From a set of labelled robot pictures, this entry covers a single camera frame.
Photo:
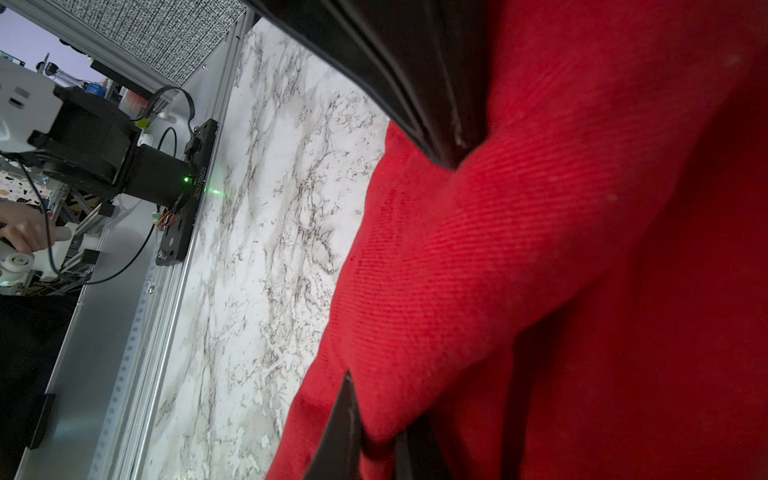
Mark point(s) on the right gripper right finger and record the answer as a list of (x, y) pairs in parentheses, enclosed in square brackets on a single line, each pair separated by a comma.
[(417, 454)]

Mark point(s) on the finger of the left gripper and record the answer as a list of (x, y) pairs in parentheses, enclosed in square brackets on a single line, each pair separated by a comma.
[(425, 63)]

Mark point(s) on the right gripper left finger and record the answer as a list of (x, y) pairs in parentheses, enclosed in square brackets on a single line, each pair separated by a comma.
[(339, 450)]

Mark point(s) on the red long pants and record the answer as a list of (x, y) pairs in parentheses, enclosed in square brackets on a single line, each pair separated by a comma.
[(585, 296)]

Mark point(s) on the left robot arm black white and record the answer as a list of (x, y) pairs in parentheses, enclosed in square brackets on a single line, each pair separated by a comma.
[(82, 140)]

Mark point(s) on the operator bare hand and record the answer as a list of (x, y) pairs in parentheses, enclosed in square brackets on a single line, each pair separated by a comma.
[(28, 229)]

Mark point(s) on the aluminium front rail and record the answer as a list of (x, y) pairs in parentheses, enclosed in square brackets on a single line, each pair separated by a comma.
[(122, 329)]

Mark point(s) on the aluminium cage frame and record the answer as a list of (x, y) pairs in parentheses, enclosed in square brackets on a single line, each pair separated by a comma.
[(152, 43)]

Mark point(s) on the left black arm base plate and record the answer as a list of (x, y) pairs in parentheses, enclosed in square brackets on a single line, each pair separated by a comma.
[(178, 222)]

